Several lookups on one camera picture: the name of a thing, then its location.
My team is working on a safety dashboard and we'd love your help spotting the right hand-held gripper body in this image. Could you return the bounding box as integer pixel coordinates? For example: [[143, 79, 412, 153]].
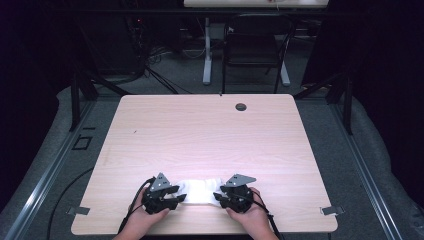
[[219, 173, 258, 215]]

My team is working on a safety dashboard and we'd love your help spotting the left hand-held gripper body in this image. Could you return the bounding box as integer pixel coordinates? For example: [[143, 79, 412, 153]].
[[141, 172, 179, 215]]

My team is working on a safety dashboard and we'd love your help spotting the person's right hand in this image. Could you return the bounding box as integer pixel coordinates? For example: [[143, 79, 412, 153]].
[[225, 186, 270, 236]]

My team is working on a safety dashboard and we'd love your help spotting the person's left hand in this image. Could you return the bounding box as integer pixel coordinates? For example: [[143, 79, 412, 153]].
[[123, 187, 171, 235]]

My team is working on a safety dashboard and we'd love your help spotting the black tape square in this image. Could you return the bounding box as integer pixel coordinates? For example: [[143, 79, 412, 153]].
[[71, 134, 93, 151]]

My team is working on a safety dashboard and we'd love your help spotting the black folding chair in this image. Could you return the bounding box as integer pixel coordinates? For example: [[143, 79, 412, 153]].
[[220, 13, 298, 95]]

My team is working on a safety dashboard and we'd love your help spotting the dark equipment rack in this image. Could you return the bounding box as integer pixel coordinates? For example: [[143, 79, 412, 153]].
[[123, 14, 149, 76]]

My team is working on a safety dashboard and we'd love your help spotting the white desk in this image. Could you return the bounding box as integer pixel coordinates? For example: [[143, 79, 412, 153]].
[[183, 0, 330, 87]]

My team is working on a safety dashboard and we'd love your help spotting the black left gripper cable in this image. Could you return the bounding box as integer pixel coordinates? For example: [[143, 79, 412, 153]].
[[117, 176, 157, 234]]

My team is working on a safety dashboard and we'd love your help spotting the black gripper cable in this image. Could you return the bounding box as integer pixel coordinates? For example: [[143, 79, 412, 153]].
[[117, 176, 157, 234], [251, 190, 285, 240]]

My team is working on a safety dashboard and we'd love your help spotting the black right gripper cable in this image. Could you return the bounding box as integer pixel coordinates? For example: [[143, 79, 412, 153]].
[[251, 190, 285, 240]]

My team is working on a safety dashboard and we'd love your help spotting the grey metal table bracket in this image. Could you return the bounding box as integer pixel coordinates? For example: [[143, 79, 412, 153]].
[[66, 206, 91, 216], [320, 205, 345, 216]]

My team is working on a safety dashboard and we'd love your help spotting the black cable on floor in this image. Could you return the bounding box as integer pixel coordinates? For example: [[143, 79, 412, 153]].
[[45, 167, 95, 240]]

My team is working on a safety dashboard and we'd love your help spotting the aluminium floor rail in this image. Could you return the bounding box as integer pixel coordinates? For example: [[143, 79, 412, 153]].
[[328, 99, 405, 240], [4, 99, 98, 240]]

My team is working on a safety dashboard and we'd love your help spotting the bundle of floor cables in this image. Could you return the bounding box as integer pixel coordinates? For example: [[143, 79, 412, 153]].
[[141, 43, 194, 95]]

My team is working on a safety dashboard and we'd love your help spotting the black metal frame stand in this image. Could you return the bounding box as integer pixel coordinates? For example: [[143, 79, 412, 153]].
[[293, 71, 355, 136], [68, 64, 132, 133]]

